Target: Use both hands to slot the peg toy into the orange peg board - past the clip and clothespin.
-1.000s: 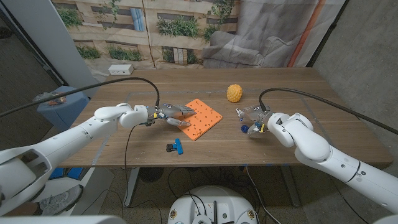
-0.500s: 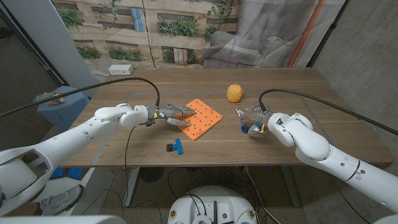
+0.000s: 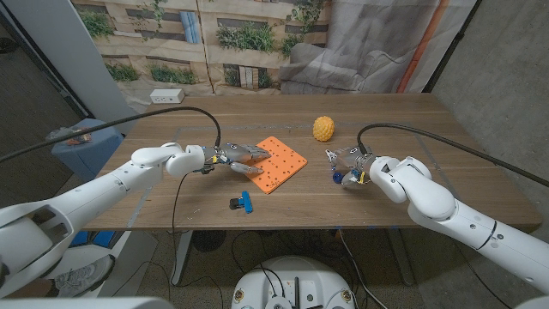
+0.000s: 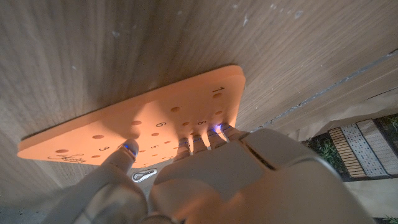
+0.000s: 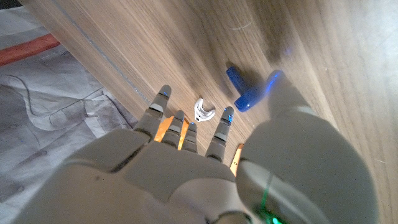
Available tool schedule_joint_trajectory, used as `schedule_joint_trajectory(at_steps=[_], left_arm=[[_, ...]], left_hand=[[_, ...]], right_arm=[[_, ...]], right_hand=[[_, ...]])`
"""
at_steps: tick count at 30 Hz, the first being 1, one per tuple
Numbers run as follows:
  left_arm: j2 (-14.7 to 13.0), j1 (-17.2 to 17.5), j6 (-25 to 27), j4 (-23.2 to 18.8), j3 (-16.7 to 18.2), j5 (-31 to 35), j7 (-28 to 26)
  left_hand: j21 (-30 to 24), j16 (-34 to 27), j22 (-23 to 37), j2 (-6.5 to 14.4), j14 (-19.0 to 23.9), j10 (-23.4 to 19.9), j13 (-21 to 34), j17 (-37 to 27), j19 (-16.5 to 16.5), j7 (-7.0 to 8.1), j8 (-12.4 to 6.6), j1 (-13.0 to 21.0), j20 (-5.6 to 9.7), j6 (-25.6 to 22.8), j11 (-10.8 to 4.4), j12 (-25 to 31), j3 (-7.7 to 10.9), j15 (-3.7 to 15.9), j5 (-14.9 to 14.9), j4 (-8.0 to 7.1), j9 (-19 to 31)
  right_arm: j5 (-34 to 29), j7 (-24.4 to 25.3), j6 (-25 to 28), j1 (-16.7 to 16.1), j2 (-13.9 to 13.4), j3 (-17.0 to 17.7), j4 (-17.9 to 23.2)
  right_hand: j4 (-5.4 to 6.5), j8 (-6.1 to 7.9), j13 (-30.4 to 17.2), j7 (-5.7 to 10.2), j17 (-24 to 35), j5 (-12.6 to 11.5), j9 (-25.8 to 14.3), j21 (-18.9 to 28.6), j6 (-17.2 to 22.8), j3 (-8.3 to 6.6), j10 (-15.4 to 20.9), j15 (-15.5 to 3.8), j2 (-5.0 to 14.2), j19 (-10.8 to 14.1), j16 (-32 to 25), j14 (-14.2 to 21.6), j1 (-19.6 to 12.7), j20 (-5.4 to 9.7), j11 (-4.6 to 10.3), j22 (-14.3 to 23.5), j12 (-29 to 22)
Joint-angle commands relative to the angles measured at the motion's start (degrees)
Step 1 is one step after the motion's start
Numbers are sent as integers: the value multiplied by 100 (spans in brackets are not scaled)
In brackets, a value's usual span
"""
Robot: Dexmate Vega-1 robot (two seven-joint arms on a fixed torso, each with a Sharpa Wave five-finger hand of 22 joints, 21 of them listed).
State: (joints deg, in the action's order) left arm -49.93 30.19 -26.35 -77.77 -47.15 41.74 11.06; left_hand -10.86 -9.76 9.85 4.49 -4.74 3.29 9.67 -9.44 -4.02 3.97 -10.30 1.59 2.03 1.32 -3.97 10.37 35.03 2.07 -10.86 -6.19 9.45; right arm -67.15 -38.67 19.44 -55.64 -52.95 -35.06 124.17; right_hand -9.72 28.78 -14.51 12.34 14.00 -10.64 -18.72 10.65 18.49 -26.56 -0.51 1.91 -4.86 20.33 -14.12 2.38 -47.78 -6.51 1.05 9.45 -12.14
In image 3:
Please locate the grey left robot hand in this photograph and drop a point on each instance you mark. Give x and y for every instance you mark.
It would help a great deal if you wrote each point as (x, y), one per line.
(236, 153)

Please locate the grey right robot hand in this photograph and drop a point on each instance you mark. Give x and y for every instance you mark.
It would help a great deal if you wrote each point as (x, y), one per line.
(354, 163)

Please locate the blue peg toy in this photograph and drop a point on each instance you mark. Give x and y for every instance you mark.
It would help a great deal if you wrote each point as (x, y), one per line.
(337, 178)

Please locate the orange peg board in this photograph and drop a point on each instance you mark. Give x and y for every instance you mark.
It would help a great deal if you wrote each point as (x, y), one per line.
(281, 165)

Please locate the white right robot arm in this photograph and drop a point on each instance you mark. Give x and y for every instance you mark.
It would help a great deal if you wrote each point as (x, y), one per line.
(433, 201)

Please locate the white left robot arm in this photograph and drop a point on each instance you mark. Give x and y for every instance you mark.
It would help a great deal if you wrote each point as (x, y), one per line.
(94, 197)

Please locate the white clothespin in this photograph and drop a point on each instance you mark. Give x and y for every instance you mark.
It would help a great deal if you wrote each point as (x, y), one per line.
(329, 153)

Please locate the yellow pineapple toy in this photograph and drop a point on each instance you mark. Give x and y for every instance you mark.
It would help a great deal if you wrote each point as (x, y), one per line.
(323, 129)

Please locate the blue and black clip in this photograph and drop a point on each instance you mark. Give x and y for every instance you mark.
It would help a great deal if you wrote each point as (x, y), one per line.
(245, 202)

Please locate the white power strip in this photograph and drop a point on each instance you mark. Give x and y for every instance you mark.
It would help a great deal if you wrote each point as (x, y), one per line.
(166, 96)

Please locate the printed backdrop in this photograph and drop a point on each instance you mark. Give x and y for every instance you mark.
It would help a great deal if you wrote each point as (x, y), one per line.
(257, 64)

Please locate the white table leg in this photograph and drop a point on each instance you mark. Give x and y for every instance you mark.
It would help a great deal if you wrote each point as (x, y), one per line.
(180, 262)

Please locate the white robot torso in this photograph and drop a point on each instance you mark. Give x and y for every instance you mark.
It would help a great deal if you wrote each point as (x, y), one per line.
(257, 283)

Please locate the blue stool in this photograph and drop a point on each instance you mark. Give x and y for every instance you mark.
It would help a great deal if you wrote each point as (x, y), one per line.
(94, 152)

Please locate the clear bag of toys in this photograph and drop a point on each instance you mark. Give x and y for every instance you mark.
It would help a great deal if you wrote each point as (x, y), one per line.
(79, 138)

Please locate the blue box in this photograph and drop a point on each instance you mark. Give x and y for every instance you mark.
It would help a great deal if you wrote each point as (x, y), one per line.
(96, 239)

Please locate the grey partition panel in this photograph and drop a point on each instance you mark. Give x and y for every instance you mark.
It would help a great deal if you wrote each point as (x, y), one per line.
(77, 56)

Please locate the grey sneaker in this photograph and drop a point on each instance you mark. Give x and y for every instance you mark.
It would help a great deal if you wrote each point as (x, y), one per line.
(81, 276)

